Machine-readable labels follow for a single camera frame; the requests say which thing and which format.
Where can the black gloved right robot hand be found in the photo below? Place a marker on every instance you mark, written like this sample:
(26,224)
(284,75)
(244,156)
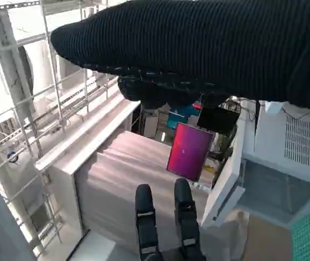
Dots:
(198,49)

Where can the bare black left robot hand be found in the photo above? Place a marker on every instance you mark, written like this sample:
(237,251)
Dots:
(190,217)

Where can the pink purple monitor screen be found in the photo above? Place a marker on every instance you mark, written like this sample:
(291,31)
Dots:
(190,152)

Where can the pale desk partition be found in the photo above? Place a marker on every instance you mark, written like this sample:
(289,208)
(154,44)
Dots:
(133,174)

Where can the black monitor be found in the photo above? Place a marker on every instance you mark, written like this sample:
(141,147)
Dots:
(217,119)

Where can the teal object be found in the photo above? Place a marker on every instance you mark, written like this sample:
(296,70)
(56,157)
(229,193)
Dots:
(179,119)

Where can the white cabinet with perforated side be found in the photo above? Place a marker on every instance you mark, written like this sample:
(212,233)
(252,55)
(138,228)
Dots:
(268,141)

